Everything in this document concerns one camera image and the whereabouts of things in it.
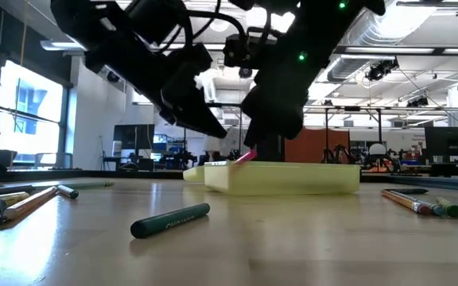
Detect black table edge rail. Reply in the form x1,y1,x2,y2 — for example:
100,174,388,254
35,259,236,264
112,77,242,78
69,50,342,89
0,169,186,184

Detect large black monitor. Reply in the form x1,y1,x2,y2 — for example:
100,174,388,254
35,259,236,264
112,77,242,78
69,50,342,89
424,126,458,158

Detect black camera cable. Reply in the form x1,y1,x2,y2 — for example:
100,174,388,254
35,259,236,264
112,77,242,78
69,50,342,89
187,10,250,41

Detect thin black pen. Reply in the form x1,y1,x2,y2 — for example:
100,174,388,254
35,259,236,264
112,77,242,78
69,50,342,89
385,187,429,195

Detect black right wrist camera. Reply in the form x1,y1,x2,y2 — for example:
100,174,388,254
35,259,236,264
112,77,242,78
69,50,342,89
223,33,254,68

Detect overhead light bar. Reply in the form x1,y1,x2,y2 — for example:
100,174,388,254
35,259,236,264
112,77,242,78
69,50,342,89
40,39,458,56

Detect yellow translucent supply box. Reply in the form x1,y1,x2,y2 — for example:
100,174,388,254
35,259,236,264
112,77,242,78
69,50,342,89
182,160,361,196

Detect black metal frame stand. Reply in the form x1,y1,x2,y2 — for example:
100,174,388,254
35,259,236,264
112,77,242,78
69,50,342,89
324,105,384,164

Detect orange partition panel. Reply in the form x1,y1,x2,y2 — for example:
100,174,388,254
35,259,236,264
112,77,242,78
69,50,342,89
284,127,351,164

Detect white round lamp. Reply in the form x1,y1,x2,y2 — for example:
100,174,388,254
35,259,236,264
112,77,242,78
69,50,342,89
368,142,388,157

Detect pink marker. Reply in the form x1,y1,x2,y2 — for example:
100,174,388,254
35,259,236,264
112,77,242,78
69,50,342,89
232,149,258,165

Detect yellow pencil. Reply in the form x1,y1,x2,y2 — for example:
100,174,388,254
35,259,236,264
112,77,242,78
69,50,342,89
0,191,31,209

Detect orange pencil with silver ferrule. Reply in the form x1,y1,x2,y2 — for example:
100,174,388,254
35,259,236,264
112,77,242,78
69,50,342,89
2,184,80,222

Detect dark green marker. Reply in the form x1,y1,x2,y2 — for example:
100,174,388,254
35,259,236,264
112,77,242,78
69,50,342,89
130,203,212,240

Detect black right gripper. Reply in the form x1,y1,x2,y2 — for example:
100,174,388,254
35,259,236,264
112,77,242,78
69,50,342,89
239,77,310,162

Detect black computer monitor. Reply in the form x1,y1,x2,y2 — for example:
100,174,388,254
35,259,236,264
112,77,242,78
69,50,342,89
112,123,156,151

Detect dark grey pencil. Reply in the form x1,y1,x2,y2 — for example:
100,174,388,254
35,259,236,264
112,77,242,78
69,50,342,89
0,184,37,199

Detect green pencil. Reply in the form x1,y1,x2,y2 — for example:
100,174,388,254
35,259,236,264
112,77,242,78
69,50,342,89
435,196,458,218

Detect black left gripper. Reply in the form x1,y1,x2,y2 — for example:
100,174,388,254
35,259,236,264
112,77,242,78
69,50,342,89
85,31,228,139

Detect coloured pencils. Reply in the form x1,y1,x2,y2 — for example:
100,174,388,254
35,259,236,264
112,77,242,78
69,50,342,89
390,189,448,218

